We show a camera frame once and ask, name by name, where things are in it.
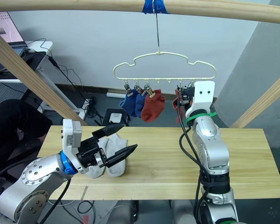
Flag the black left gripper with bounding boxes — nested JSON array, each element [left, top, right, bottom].
[[76, 123, 139, 169]]

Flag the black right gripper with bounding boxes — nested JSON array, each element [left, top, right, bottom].
[[176, 85, 196, 107]]

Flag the red sock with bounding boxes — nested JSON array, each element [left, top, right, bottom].
[[140, 89, 167, 123], [172, 89, 186, 125]]

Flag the hanger clip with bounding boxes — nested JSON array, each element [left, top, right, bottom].
[[124, 80, 133, 98], [144, 80, 156, 98], [133, 80, 147, 96]]

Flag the cream plastic clip hanger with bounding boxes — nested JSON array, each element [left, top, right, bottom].
[[112, 13, 218, 87]]

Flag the grey sock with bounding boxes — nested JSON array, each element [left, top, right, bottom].
[[85, 137, 108, 179], [105, 133, 129, 177]]

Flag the white device on stool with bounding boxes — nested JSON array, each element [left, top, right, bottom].
[[109, 112, 122, 123]]

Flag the black stool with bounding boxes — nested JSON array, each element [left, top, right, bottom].
[[102, 108, 131, 127]]

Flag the blue sock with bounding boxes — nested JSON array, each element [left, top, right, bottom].
[[119, 89, 139, 118], [135, 90, 148, 118]]

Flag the white power strip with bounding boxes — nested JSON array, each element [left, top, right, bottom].
[[106, 91, 129, 99]]

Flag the short diagonal wooden beam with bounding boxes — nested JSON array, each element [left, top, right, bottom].
[[230, 69, 280, 129]]

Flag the blue tape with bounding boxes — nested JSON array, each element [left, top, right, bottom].
[[141, 0, 170, 15]]

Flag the black office chair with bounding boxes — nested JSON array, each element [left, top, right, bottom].
[[0, 98, 53, 180]]

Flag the long diagonal wooden beam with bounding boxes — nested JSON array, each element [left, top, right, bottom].
[[0, 24, 89, 127]]

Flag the black perforated panel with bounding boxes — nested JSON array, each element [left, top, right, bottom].
[[0, 81, 38, 105]]

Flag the white desk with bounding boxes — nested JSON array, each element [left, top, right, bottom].
[[0, 40, 87, 120]]

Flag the horizontal wooden beam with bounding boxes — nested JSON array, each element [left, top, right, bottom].
[[0, 0, 280, 25]]

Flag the laptop with pink screen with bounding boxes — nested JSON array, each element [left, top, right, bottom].
[[0, 11, 29, 56]]

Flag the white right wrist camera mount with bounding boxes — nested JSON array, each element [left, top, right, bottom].
[[185, 80, 216, 119]]

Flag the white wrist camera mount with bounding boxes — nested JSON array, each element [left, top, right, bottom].
[[185, 80, 216, 119], [62, 119, 90, 175]]

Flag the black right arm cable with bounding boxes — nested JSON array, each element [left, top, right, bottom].
[[178, 90, 212, 221]]

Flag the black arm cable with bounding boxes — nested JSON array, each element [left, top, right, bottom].
[[178, 90, 212, 221], [0, 160, 72, 224]]

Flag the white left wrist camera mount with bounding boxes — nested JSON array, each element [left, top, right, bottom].
[[62, 119, 90, 175]]

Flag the blue left wrist ring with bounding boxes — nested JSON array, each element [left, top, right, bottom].
[[60, 151, 78, 176]]

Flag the black floor cables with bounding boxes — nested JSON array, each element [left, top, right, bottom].
[[38, 38, 103, 126]]

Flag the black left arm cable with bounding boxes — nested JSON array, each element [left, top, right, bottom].
[[0, 160, 72, 224]]

